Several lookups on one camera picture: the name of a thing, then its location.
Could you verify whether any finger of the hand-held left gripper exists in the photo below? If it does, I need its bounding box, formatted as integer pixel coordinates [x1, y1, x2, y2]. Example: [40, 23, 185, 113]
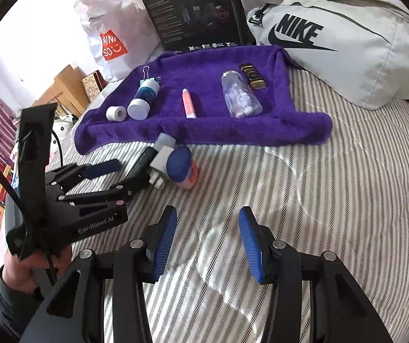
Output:
[45, 160, 121, 193]
[63, 174, 152, 207]

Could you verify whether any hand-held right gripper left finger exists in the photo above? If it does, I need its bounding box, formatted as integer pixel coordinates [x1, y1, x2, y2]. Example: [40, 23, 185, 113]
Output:
[19, 205, 178, 343]

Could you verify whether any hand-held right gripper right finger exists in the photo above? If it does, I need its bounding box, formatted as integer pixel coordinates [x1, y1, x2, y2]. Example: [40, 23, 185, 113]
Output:
[238, 206, 394, 343]

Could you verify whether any white plug adapter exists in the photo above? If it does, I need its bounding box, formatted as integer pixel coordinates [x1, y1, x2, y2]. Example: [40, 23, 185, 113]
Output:
[149, 132, 176, 188]

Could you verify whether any small white tape roll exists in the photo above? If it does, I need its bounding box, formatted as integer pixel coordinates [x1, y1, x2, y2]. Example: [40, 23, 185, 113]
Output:
[105, 105, 124, 121]

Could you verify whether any blue lidded orange jar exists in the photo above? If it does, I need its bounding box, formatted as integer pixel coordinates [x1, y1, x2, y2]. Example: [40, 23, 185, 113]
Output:
[167, 145, 198, 190]

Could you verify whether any blue and white bottle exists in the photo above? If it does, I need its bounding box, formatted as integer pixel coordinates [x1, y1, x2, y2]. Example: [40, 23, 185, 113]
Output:
[127, 79, 161, 121]

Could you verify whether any pink tube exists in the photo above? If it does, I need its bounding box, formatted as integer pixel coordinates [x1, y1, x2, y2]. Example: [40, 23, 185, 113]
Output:
[181, 88, 198, 119]

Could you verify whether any green binder clip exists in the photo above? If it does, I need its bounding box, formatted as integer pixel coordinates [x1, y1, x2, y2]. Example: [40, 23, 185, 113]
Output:
[138, 66, 162, 87]

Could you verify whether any clear pill bottle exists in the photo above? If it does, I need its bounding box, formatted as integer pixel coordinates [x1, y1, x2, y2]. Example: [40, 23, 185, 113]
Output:
[222, 70, 264, 118]

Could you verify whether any black and gold tube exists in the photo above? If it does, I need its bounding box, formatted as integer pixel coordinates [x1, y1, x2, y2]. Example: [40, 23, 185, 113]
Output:
[239, 63, 267, 90]

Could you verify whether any person's left forearm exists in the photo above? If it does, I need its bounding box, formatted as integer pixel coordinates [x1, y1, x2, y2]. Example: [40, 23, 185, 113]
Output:
[0, 275, 55, 343]

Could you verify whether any person's left hand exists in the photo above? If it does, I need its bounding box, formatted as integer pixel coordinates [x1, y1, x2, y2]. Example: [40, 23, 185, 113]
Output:
[0, 244, 73, 291]

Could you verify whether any white dotted plush toy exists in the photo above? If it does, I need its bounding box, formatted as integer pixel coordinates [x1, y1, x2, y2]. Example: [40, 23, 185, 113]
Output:
[52, 114, 76, 129]

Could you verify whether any grey striped bed sheet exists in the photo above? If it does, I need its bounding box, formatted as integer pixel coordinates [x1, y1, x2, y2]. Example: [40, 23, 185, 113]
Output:
[47, 66, 409, 343]

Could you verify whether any patterned brown box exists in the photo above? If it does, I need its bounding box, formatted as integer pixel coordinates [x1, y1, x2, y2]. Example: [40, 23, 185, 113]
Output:
[82, 71, 105, 101]

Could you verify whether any wooden headboard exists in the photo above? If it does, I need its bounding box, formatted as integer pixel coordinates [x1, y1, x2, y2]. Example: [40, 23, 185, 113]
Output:
[36, 64, 94, 118]

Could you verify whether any purple towel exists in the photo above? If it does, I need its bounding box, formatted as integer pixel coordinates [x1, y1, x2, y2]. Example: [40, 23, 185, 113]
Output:
[74, 45, 334, 155]

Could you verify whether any white plastic bag red label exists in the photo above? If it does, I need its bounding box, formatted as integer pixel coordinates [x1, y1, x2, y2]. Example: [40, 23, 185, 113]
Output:
[75, 0, 162, 83]

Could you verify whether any black headphone box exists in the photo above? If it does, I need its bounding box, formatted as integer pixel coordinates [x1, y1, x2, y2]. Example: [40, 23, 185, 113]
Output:
[137, 0, 242, 52]

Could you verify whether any grey waist bag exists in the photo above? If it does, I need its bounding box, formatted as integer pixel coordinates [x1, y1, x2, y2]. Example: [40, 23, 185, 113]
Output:
[236, 0, 409, 111]

